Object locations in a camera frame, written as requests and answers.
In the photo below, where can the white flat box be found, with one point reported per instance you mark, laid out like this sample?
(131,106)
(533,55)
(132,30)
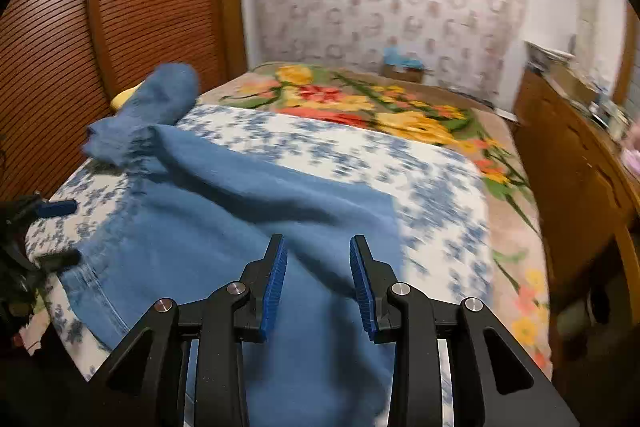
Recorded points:
(547,54)

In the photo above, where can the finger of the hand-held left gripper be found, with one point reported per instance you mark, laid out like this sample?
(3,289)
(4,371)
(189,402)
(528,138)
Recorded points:
(60,260)
(60,209)

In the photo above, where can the white blue patterned blanket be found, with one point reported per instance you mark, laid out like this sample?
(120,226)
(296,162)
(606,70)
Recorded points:
(350,142)

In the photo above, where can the floral printed blanket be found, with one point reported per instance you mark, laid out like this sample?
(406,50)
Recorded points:
(405,119)

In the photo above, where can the pink cloth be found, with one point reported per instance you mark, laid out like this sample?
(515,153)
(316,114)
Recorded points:
(632,157)

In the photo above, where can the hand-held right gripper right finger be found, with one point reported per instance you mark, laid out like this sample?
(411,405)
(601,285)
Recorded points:
(361,292)

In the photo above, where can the light blue cloth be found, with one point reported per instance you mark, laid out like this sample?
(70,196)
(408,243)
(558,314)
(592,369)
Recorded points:
(400,57)

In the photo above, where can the wooden dresser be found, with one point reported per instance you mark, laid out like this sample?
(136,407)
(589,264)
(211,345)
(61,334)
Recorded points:
(570,167)

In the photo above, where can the blue denim pants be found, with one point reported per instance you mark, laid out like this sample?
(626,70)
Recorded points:
(225,217)

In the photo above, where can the yellow plush toy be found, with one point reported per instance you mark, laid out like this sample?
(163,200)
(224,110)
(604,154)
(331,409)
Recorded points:
(124,99)

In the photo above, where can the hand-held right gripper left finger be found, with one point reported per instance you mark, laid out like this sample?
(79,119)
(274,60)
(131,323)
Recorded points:
(274,292)

